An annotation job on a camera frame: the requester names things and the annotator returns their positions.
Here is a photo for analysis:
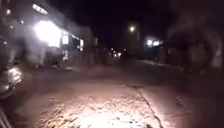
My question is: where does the grey asphalt road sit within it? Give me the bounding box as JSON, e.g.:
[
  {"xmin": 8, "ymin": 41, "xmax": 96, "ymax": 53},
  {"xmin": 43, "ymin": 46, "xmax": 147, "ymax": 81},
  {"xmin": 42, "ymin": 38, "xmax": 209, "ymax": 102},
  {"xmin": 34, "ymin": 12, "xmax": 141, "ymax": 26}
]
[{"xmin": 0, "ymin": 59, "xmax": 224, "ymax": 128}]

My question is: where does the street lamp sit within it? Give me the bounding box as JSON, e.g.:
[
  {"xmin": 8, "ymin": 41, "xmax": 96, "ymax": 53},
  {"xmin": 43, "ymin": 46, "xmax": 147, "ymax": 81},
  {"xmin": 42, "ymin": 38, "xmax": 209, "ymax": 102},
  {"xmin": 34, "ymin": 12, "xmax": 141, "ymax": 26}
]
[{"xmin": 127, "ymin": 23, "xmax": 138, "ymax": 35}]

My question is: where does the building with lit windows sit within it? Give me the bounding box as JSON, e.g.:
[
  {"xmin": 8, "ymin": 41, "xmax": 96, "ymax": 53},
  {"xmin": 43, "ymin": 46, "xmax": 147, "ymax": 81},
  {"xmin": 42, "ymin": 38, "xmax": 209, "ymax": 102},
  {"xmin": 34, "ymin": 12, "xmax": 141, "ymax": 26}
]
[{"xmin": 0, "ymin": 0, "xmax": 99, "ymax": 68}]

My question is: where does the dark tree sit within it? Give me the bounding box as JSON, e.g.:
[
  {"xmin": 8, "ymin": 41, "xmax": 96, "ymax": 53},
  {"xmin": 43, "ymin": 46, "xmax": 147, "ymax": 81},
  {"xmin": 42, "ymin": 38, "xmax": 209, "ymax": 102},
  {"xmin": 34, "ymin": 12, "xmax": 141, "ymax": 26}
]
[{"xmin": 165, "ymin": 13, "xmax": 224, "ymax": 72}]

